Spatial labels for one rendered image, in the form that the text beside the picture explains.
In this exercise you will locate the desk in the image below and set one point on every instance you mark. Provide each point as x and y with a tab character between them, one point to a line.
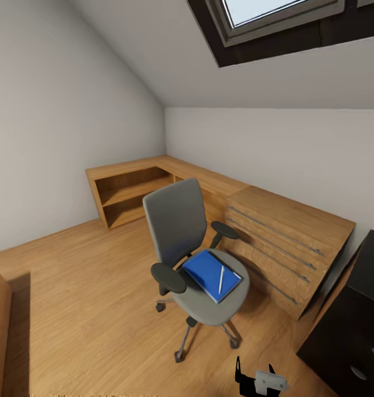
361	279

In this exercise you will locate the swivel chair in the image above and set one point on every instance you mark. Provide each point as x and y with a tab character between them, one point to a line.
177	222

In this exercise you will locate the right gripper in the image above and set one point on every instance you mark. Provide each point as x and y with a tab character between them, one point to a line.
247	386

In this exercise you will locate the folder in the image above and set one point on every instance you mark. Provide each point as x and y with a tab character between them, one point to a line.
206	269

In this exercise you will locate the bookcase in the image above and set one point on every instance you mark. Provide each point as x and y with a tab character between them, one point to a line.
118	191
215	189
163	174

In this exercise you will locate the fixed window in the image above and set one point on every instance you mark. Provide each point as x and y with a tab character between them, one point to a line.
240	31

